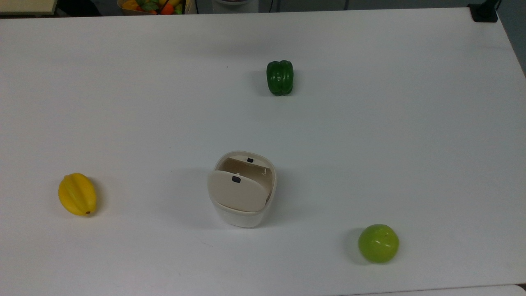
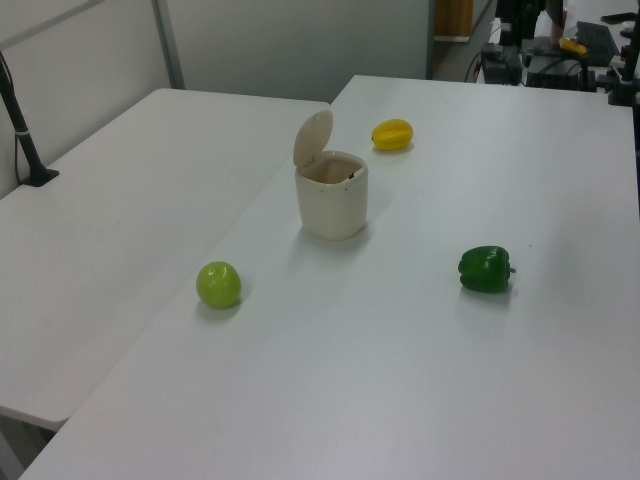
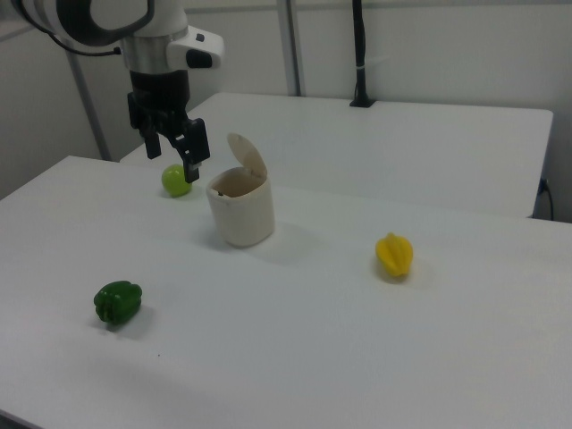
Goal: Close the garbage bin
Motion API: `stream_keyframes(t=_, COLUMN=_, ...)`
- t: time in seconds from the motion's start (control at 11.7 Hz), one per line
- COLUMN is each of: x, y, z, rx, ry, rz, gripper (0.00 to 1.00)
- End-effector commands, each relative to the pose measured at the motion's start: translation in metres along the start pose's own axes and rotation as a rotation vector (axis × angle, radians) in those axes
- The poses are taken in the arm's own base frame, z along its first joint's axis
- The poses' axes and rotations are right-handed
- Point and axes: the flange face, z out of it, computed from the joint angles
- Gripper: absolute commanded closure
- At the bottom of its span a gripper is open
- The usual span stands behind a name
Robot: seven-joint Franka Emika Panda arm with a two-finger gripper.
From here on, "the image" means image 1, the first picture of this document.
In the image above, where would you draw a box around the beige bin lid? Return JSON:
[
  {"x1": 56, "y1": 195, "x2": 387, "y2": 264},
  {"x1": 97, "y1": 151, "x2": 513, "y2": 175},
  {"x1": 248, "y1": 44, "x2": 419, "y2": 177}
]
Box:
[{"x1": 207, "y1": 170, "x2": 272, "y2": 213}]

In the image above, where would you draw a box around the white garbage bin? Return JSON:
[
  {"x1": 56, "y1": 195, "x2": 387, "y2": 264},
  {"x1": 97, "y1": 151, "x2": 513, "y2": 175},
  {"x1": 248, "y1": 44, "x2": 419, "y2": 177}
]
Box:
[{"x1": 207, "y1": 150, "x2": 277, "y2": 229}]

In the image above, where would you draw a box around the green bell pepper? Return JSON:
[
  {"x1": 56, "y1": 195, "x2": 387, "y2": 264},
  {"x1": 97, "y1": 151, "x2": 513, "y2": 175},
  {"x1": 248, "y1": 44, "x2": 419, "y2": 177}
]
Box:
[{"x1": 266, "y1": 60, "x2": 295, "y2": 97}]

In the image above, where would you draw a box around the green apple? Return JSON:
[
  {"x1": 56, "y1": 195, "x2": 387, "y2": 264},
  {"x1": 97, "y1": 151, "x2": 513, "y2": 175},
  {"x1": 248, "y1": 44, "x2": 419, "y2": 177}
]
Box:
[{"x1": 358, "y1": 224, "x2": 400, "y2": 264}]

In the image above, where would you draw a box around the basket of toy fruit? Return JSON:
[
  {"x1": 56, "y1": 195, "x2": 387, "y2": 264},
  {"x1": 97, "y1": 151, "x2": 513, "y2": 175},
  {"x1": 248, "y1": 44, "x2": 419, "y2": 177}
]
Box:
[{"x1": 117, "y1": 0, "x2": 194, "y2": 16}]

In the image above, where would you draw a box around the yellow starfruit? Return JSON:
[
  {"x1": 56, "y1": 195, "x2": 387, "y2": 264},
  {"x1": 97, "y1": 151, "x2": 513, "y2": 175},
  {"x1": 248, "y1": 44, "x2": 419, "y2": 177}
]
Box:
[{"x1": 58, "y1": 173, "x2": 97, "y2": 217}]

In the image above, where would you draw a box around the black table clamp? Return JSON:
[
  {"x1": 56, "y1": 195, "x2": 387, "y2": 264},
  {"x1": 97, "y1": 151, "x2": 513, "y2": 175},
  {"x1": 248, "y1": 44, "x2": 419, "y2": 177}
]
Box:
[{"x1": 468, "y1": 0, "x2": 501, "y2": 23}]

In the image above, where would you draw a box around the light wooden table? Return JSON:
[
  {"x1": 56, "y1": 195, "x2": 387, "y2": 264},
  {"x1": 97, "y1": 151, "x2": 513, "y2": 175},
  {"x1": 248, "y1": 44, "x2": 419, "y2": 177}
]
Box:
[{"x1": 0, "y1": 0, "x2": 58, "y2": 16}]

